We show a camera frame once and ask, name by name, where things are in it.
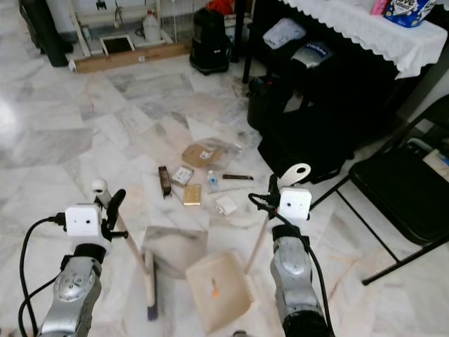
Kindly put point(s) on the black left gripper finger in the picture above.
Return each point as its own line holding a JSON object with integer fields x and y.
{"x": 116, "y": 207}

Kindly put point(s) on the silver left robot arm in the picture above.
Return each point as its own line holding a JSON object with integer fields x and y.
{"x": 70, "y": 291}

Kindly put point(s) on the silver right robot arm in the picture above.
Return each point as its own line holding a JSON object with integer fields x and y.
{"x": 293, "y": 270}

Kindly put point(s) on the thin dark brown stick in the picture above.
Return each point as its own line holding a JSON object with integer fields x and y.
{"x": 237, "y": 177}

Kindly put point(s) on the large black bag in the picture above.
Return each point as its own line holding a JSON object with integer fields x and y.
{"x": 302, "y": 140}

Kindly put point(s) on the dark brown snack wrapper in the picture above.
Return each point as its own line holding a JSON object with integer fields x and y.
{"x": 165, "y": 181}

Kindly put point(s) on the clear plastic wrap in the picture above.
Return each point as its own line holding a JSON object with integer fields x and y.
{"x": 228, "y": 151}

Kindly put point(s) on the small clear plastic bottle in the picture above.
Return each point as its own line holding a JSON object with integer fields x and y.
{"x": 212, "y": 182}

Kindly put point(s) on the small white printed box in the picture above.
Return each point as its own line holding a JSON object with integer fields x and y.
{"x": 182, "y": 176}

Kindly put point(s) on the tan printed card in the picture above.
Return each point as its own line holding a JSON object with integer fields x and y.
{"x": 191, "y": 195}

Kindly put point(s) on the flat brown cardboard piece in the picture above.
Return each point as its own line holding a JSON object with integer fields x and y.
{"x": 195, "y": 156}

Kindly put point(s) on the black folding chair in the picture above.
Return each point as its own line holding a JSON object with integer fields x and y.
{"x": 400, "y": 189}

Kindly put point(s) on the blue and silver bag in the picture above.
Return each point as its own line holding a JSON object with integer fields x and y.
{"x": 312, "y": 55}

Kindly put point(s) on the long brown cardboard box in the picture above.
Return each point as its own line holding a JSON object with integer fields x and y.
{"x": 133, "y": 58}

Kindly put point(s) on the white plastic bag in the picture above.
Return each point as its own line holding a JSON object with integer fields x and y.
{"x": 283, "y": 33}

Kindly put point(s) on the black vacuum cleaner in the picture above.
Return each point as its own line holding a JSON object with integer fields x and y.
{"x": 210, "y": 41}

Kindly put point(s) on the white-framed tablet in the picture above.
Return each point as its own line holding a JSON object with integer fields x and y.
{"x": 118, "y": 45}

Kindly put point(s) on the white lace tablecloth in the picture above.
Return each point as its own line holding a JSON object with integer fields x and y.
{"x": 365, "y": 31}

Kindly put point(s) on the clear plastic jug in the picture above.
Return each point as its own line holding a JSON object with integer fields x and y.
{"x": 151, "y": 28}

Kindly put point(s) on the red cloth item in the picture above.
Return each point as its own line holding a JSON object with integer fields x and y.
{"x": 221, "y": 5}

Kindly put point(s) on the pink packet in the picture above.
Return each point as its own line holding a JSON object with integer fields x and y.
{"x": 380, "y": 5}

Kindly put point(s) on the blue printed package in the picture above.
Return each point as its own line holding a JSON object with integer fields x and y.
{"x": 410, "y": 11}

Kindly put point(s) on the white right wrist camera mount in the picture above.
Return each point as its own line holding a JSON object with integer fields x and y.
{"x": 295, "y": 205}

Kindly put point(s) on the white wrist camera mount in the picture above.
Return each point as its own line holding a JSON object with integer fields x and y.
{"x": 295, "y": 205}
{"x": 82, "y": 222}

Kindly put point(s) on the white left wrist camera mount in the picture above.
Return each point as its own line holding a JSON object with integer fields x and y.
{"x": 82, "y": 222}

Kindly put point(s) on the black upright post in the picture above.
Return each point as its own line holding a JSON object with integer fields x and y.
{"x": 44, "y": 28}

